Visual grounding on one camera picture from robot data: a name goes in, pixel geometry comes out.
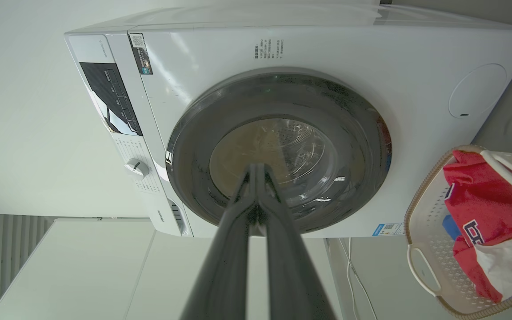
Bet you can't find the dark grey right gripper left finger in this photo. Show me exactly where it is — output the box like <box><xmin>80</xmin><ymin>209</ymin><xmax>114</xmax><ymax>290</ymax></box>
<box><xmin>180</xmin><ymin>163</ymin><xmax>257</xmax><ymax>320</ymax></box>

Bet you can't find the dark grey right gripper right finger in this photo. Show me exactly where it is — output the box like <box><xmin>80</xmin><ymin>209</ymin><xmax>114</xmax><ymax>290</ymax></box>
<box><xmin>256</xmin><ymin>163</ymin><xmax>336</xmax><ymax>320</ymax></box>

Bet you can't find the dark round washer door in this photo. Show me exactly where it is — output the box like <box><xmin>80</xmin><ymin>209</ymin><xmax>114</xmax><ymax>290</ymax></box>
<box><xmin>165</xmin><ymin>68</ymin><xmax>392</xmax><ymax>233</ymax></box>

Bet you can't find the white front-load washing machine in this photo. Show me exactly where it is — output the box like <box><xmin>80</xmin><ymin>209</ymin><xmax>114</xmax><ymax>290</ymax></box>
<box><xmin>64</xmin><ymin>4</ymin><xmax>512</xmax><ymax>238</ymax></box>

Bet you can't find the white cabinet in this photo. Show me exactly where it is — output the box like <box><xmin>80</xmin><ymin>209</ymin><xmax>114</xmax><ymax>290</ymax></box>
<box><xmin>0</xmin><ymin>218</ymin><xmax>343</xmax><ymax>320</ymax></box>

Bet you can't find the white control knob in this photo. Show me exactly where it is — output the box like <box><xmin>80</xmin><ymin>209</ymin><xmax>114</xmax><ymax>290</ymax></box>
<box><xmin>124</xmin><ymin>158</ymin><xmax>150</xmax><ymax>179</ymax></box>

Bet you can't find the white perforated laundry basket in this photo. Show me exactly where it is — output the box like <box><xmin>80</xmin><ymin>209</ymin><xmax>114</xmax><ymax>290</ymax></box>
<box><xmin>404</xmin><ymin>144</ymin><xmax>512</xmax><ymax>320</ymax></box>

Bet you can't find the blue garment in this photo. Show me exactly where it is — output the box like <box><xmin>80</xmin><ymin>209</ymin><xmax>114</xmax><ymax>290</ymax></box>
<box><xmin>442</xmin><ymin>215</ymin><xmax>462</xmax><ymax>240</ymax></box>

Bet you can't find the red printed garment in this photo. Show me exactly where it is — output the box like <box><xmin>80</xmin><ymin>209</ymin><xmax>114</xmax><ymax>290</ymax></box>
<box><xmin>443</xmin><ymin>150</ymin><xmax>512</xmax><ymax>304</ymax></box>

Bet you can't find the white cloth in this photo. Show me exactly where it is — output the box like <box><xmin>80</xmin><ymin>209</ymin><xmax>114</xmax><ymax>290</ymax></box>
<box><xmin>474</xmin><ymin>232</ymin><xmax>512</xmax><ymax>302</ymax></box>

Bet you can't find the white power cable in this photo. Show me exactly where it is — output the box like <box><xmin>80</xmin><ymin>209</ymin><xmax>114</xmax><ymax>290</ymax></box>
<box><xmin>339</xmin><ymin>237</ymin><xmax>378</xmax><ymax>320</ymax></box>

